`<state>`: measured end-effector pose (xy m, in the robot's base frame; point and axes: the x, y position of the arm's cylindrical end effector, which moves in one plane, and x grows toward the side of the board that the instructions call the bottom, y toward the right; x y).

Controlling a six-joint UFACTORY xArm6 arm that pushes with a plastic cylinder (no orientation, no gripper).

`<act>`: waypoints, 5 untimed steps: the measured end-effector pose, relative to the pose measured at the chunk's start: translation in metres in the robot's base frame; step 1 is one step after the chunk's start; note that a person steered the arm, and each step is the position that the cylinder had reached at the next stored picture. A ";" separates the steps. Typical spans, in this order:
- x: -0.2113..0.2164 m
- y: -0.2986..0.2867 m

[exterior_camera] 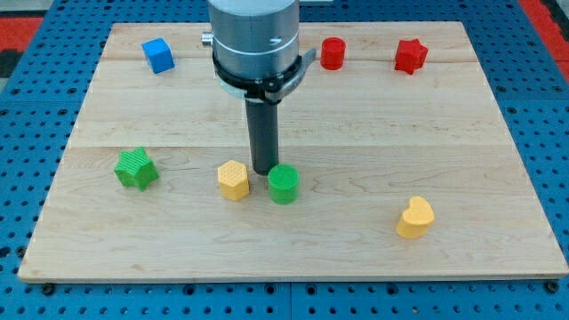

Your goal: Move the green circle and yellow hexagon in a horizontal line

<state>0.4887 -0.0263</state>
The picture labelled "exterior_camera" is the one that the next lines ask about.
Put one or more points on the yellow heart block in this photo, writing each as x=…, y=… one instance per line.
x=416, y=219

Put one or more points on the yellow hexagon block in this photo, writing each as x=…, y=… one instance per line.
x=233, y=180

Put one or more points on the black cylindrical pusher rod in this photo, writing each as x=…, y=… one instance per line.
x=263, y=135

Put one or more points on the blue cube block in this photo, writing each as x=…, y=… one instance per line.
x=158, y=55

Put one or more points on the red cylinder block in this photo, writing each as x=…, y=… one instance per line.
x=332, y=53

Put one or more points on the green cylinder block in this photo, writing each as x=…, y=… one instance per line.
x=283, y=184

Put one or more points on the green star block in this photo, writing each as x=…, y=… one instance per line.
x=136, y=169

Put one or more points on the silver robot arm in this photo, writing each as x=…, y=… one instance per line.
x=254, y=39

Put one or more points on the wooden board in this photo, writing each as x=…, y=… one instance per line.
x=365, y=139

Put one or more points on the red star block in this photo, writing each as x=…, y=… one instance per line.
x=410, y=56

